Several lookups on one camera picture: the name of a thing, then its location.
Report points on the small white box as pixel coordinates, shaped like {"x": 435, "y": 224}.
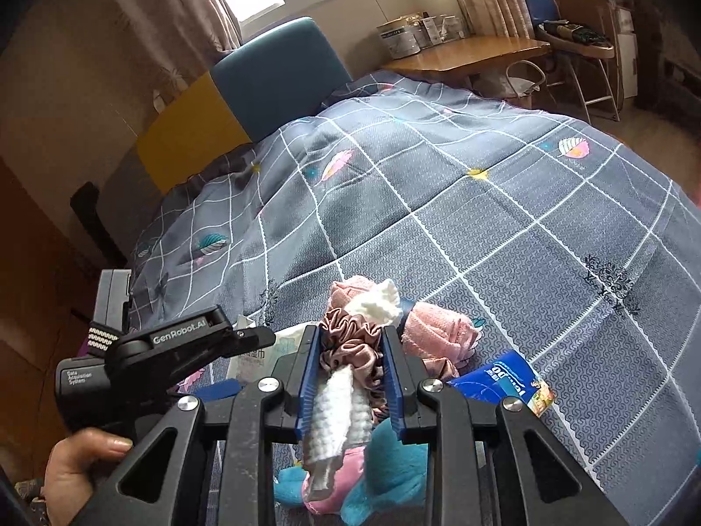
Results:
{"x": 453, "y": 26}
{"x": 430, "y": 30}

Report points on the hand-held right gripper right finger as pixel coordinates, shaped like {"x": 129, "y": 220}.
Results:
{"x": 395, "y": 389}

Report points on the wooden desk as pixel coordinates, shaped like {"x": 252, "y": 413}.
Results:
{"x": 471, "y": 55}

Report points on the pink towel roll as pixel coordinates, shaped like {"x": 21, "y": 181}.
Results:
{"x": 438, "y": 329}

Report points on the grey checked blanket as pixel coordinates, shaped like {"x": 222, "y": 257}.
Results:
{"x": 493, "y": 230}

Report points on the blue folding chair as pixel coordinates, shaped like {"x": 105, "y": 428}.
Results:
{"x": 539, "y": 8}

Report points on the grey yellow blue headboard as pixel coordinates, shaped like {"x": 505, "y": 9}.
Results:
{"x": 274, "y": 76}

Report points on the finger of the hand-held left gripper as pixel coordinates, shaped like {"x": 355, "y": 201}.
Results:
{"x": 249, "y": 341}

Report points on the brown satin scrunchie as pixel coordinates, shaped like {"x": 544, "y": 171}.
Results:
{"x": 356, "y": 345}

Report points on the white knitted cloth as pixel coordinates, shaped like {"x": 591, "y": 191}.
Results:
{"x": 375, "y": 301}
{"x": 334, "y": 411}

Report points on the dark patterned bundle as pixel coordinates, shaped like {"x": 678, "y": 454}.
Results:
{"x": 575, "y": 32}

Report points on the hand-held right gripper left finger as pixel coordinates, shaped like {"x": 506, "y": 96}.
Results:
{"x": 309, "y": 378}

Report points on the person's left hand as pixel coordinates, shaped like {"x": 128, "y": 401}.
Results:
{"x": 71, "y": 471}

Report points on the blue tissue pack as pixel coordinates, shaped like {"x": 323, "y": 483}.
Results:
{"x": 498, "y": 381}

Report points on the white wet wipes pack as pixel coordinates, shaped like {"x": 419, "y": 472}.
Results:
{"x": 257, "y": 359}

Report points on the blue and pink plush toy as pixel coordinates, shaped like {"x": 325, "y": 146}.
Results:
{"x": 394, "y": 471}

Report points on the brown wooden wardrobe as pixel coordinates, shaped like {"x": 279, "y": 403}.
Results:
{"x": 33, "y": 296}

